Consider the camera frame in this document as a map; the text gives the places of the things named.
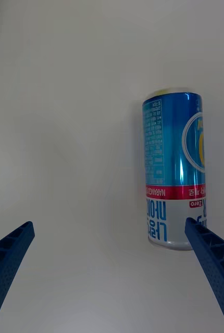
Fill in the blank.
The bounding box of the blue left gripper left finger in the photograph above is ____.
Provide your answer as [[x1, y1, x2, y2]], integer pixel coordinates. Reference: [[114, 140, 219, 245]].
[[0, 221, 35, 333]]

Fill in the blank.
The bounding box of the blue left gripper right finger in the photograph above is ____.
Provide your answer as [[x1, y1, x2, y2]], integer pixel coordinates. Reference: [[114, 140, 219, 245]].
[[184, 217, 224, 333]]

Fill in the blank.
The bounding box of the blue and white drink can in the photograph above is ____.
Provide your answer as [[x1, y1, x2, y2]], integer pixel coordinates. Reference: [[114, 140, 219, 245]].
[[142, 87, 207, 251]]

